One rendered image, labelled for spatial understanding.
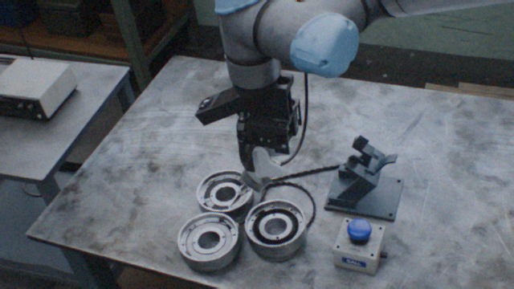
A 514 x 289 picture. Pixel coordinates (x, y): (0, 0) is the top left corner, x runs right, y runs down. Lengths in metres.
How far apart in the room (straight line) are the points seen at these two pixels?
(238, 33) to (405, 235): 0.49
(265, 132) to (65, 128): 0.85
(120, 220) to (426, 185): 0.57
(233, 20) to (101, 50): 2.01
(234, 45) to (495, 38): 1.93
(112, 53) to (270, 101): 1.90
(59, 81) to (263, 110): 0.90
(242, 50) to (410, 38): 1.93
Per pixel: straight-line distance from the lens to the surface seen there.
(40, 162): 1.56
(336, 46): 0.70
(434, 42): 2.67
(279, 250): 1.01
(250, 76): 0.81
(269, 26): 0.73
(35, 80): 1.70
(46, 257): 2.00
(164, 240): 1.11
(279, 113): 0.86
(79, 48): 2.82
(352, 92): 1.35
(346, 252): 0.99
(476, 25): 2.60
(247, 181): 1.01
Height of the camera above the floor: 1.63
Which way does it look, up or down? 42 degrees down
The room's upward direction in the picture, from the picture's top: 9 degrees counter-clockwise
